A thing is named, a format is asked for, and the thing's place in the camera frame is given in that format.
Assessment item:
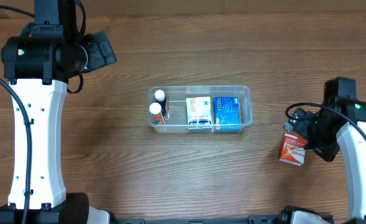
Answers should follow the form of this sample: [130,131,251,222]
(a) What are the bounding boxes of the red and white medicine box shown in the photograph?
[278,132,308,166]

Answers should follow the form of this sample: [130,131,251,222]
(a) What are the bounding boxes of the dark bottle with white cap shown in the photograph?
[154,90,168,116]

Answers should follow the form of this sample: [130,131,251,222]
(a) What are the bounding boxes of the orange tube with white cap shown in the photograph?
[149,102,165,125]

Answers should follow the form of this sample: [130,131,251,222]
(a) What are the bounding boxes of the blue medicine box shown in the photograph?
[214,97,241,132]

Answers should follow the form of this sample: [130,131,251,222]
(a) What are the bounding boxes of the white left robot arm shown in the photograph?
[0,0,116,224]

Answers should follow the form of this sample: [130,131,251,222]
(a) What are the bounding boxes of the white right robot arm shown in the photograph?
[284,77,366,223]

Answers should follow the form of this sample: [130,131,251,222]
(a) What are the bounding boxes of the clear plastic container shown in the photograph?
[147,85,253,133]

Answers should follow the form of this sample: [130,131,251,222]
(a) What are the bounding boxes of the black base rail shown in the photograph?
[109,206,291,224]

